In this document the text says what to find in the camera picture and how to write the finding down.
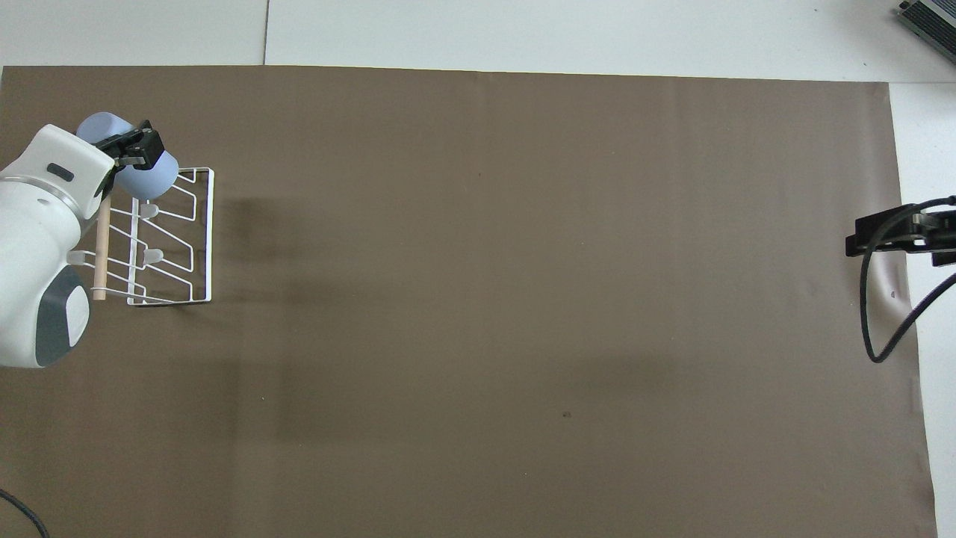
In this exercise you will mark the light blue cup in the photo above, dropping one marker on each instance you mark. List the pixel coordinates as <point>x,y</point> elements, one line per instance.
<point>151,184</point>

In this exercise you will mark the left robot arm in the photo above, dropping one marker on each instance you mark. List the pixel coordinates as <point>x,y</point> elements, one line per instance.
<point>37,224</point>

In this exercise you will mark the grey metal device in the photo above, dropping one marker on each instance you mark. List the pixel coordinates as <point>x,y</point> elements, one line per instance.
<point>933,26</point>

